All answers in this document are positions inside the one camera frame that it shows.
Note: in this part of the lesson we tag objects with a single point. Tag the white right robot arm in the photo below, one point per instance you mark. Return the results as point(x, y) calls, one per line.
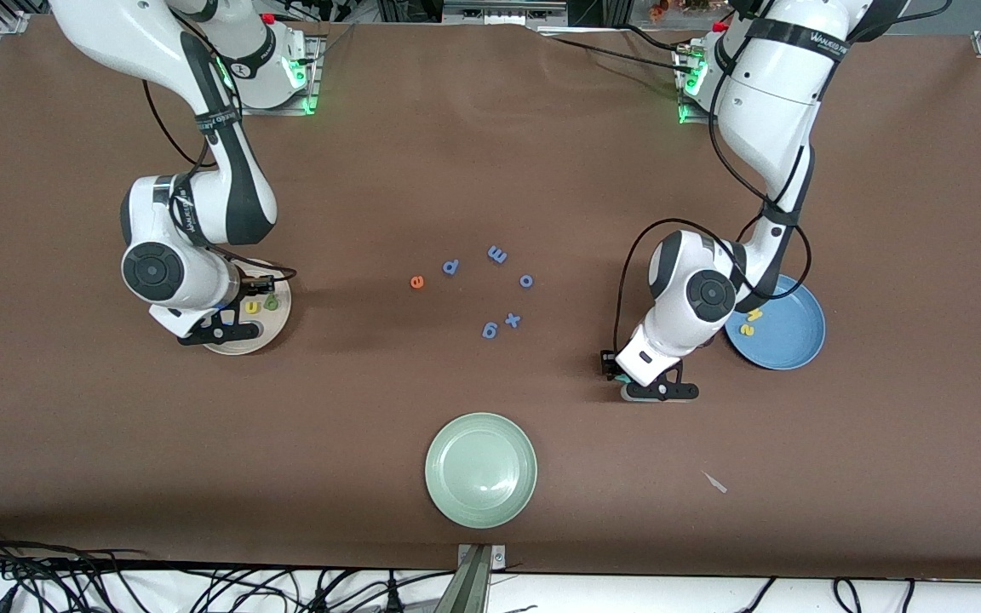
point(116, 34)

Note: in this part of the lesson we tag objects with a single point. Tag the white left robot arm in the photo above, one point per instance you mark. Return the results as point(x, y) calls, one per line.
point(771, 102)

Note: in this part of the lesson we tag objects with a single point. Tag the blue plate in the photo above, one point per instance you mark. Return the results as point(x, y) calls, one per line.
point(793, 336)

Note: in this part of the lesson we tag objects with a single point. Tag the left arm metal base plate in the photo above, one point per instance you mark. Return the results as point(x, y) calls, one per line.
point(699, 119)

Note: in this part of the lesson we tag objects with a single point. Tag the green foam letter b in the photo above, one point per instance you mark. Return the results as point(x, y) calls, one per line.
point(271, 303)

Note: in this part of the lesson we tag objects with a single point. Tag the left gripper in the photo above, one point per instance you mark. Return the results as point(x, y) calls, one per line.
point(607, 362)

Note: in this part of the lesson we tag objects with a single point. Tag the pale green plate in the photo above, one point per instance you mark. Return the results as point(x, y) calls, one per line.
point(481, 470)

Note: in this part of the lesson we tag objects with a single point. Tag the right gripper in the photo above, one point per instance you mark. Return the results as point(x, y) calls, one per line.
point(254, 285)

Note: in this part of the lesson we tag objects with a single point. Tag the blue foam letter p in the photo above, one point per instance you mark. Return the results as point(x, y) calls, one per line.
point(450, 266)

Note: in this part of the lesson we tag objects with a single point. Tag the grey metal frame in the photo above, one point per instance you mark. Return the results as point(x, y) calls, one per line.
point(503, 10)

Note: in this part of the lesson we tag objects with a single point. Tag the brown table cover sheet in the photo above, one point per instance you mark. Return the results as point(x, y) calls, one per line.
point(490, 170)

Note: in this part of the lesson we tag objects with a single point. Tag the metal mounting bracket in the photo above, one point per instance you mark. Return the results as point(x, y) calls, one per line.
point(475, 579)

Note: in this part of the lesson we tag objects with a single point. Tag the blue foam letter m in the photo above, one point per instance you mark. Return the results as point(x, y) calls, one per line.
point(497, 254)

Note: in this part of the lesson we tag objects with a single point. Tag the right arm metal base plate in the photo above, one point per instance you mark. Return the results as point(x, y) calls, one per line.
point(273, 111)

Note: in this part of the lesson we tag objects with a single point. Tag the beige plate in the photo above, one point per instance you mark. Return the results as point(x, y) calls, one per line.
point(273, 330)

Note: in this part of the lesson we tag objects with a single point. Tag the blue foam letter x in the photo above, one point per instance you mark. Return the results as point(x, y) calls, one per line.
point(512, 320)

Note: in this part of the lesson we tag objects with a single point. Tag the blue foam letter g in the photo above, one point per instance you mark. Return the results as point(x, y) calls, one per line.
point(490, 329)

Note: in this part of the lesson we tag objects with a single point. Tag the orange flowers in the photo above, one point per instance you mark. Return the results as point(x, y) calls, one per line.
point(682, 7)

